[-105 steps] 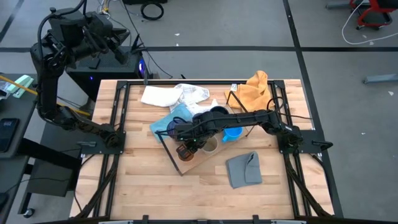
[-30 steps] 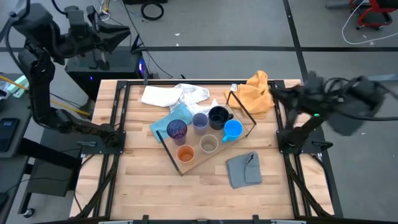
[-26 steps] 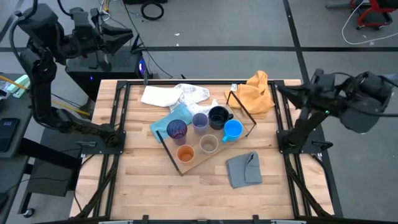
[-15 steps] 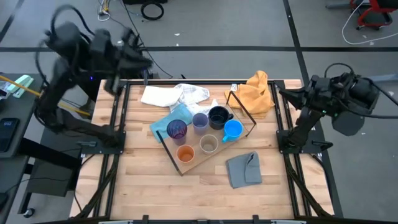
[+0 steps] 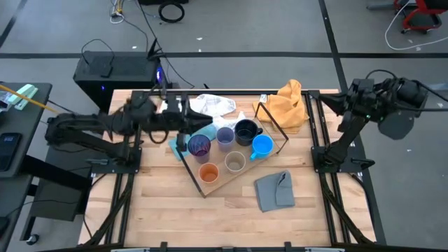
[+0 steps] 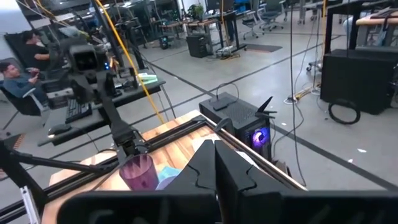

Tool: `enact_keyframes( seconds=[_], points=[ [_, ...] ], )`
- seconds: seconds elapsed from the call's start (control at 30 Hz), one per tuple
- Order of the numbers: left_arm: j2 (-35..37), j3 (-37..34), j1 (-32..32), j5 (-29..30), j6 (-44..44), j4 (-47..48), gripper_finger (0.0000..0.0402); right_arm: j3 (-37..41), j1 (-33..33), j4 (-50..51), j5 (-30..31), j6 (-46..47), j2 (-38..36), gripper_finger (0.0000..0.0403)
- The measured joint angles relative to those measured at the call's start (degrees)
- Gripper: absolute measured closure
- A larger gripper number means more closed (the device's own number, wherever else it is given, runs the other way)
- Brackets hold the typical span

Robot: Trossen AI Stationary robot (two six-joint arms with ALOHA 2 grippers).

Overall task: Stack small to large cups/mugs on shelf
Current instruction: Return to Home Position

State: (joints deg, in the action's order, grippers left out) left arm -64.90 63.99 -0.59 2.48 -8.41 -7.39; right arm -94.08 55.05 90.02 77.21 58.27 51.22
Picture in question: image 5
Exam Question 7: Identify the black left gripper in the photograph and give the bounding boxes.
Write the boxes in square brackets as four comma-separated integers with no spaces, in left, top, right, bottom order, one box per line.
[159,94,214,151]

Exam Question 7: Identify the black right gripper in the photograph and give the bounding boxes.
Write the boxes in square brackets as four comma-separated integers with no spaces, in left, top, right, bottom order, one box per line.
[318,79,376,118]

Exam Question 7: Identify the purple faceted plastic tumbler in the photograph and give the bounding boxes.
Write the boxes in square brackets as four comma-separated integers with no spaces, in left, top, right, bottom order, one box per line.
[187,134,212,165]

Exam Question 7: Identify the lavender cup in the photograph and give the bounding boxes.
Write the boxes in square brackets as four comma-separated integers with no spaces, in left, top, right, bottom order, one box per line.
[216,126,235,153]

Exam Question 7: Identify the black speckled mug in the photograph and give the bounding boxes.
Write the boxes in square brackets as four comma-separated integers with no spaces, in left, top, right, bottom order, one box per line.
[234,118,264,147]

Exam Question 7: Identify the peach orange cup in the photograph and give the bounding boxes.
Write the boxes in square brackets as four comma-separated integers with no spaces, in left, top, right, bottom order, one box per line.
[198,162,221,184]

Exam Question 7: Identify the beige ribbed cup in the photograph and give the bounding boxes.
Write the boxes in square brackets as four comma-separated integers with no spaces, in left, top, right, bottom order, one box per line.
[224,150,247,175]

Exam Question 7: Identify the blue plastic mug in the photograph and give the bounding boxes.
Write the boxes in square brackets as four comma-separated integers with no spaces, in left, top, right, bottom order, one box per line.
[249,134,274,162]

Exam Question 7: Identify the teal cloth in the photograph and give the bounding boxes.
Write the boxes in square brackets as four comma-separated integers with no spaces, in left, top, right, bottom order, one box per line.
[167,124,218,162]

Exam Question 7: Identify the white cloth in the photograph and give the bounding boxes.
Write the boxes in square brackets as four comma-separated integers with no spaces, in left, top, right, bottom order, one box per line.
[188,93,248,131]

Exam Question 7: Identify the orange cloth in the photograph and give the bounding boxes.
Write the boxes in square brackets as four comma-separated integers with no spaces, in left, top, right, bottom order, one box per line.
[253,78,311,134]

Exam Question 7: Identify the black wifi antenna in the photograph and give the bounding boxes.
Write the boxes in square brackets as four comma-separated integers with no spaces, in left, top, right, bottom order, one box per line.
[146,38,165,60]

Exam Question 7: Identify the black computer tower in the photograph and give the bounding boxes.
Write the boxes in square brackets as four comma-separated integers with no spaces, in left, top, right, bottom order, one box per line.
[72,50,165,113]

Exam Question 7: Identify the grey folded cloth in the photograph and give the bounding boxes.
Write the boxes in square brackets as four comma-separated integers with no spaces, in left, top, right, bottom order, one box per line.
[254,170,296,213]

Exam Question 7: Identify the black stand with caster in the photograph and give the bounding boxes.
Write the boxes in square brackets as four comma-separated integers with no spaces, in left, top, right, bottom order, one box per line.
[20,155,92,246]

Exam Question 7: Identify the yellow rod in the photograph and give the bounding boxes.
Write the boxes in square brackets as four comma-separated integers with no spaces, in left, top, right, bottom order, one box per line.
[0,84,60,115]

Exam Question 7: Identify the black side desk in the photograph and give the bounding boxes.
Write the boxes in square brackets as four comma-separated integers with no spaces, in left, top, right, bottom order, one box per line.
[0,82,53,179]

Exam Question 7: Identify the mint green stapler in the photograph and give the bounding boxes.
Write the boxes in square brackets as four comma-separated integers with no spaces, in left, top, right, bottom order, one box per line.
[6,83,39,111]

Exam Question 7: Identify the black smartphone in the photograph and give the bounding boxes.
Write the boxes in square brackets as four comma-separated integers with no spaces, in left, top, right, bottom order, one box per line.
[0,132,22,172]

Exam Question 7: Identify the wooden shelf black metal frame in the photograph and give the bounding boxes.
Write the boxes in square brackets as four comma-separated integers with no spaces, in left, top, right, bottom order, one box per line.
[174,102,290,199]

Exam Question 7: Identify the white floor cable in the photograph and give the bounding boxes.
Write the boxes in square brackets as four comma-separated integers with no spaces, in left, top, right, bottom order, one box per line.
[384,0,448,51]

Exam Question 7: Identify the black coiled cable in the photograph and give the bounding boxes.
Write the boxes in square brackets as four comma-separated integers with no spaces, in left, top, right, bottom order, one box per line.
[157,1,186,24]

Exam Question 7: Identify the yellow white cable bundle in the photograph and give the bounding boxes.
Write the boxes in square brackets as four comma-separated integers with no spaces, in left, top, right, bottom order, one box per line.
[109,0,127,25]

